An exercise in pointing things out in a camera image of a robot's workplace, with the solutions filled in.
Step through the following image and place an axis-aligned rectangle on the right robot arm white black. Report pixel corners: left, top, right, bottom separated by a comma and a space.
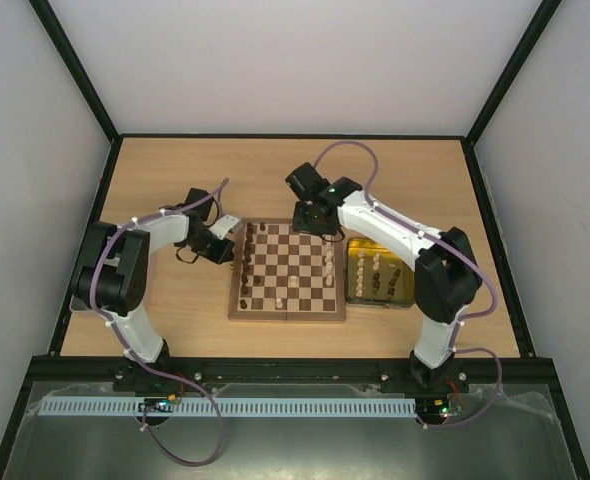
285, 165, 481, 392

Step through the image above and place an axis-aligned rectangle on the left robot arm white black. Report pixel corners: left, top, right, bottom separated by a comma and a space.
69, 186, 241, 365

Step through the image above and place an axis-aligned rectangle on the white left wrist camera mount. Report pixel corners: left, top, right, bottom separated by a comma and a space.
209, 214, 243, 240

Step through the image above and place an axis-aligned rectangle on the wooden folding chess board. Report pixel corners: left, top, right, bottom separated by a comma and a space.
228, 218, 346, 323

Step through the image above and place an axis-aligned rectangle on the dark queen piece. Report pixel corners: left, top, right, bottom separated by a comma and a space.
242, 256, 251, 272

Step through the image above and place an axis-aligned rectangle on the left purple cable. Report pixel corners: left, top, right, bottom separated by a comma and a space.
87, 177, 231, 464

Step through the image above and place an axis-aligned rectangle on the gold metal tray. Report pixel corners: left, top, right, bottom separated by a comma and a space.
345, 237, 415, 309

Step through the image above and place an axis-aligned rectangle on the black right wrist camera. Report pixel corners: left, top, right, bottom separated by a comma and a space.
285, 162, 330, 201

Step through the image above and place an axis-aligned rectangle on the black frame rail front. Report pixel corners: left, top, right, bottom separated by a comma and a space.
27, 354, 559, 391

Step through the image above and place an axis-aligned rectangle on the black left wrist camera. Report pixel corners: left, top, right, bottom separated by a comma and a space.
183, 187, 215, 222

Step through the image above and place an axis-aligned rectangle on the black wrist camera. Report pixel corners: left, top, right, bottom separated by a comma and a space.
183, 187, 215, 222
285, 162, 330, 201

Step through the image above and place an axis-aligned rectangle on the grey slotted cable duct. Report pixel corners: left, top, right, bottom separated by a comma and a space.
38, 396, 416, 418

